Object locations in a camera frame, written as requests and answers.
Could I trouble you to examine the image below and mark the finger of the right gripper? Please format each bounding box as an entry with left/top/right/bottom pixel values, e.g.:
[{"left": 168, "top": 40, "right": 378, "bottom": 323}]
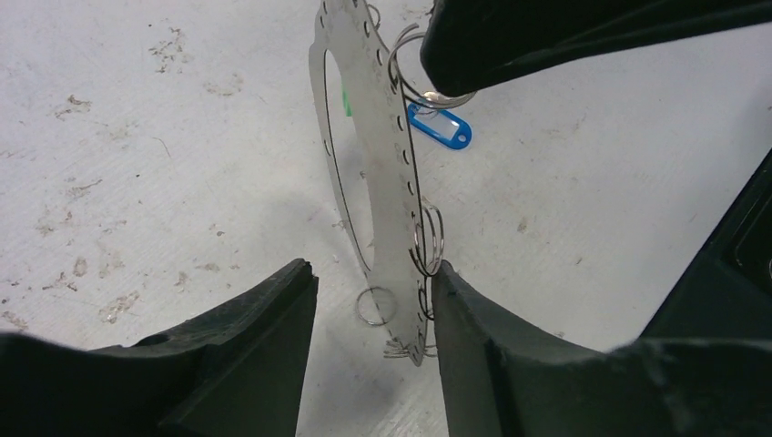
[{"left": 420, "top": 0, "right": 771, "bottom": 97}]

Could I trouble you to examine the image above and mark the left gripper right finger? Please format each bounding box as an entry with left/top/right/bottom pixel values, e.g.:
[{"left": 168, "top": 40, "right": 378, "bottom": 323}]
[{"left": 432, "top": 262, "right": 771, "bottom": 436}]

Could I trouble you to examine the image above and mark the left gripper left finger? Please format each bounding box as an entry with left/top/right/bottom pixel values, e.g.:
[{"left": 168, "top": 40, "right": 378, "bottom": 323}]
[{"left": 1, "top": 259, "right": 319, "bottom": 436}]

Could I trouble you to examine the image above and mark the small metal split ring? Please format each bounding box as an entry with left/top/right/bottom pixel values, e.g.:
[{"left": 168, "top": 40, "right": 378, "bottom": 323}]
[{"left": 387, "top": 23, "right": 478, "bottom": 111}]

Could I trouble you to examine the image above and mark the blue tagged key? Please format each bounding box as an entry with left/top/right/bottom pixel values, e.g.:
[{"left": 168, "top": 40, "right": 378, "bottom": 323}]
[{"left": 408, "top": 103, "right": 472, "bottom": 150}]

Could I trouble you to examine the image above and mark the green tagged key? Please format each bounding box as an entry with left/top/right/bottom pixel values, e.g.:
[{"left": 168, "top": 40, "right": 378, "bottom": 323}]
[{"left": 341, "top": 86, "right": 352, "bottom": 117}]

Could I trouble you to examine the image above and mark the large metal key ring plate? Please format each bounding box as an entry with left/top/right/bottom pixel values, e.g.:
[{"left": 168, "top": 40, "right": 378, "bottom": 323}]
[{"left": 309, "top": 1, "right": 444, "bottom": 366}]

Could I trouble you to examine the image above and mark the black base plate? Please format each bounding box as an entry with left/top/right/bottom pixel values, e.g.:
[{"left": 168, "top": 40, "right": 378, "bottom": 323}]
[{"left": 642, "top": 155, "right": 771, "bottom": 340}]

